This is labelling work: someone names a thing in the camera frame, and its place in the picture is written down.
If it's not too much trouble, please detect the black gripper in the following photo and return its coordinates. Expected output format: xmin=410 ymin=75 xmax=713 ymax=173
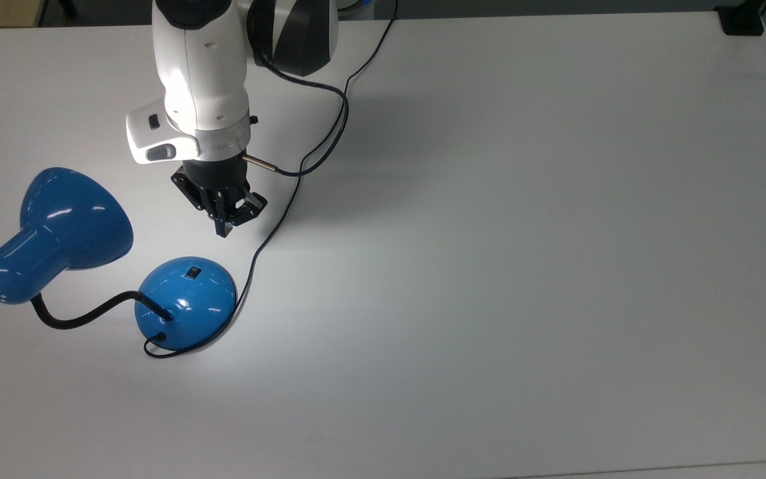
xmin=170 ymin=156 xmax=269 ymax=239

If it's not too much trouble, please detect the blue gooseneck desk lamp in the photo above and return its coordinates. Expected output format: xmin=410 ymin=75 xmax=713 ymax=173
xmin=0 ymin=166 xmax=238 ymax=351

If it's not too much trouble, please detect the black stand clamp base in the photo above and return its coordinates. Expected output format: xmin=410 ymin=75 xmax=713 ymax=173
xmin=715 ymin=0 xmax=766 ymax=36

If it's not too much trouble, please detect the black lamp power cord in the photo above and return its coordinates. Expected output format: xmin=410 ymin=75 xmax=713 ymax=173
xmin=143 ymin=0 xmax=399 ymax=360

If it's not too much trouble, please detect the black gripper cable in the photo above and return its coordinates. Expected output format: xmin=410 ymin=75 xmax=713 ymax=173
xmin=242 ymin=52 xmax=349 ymax=178

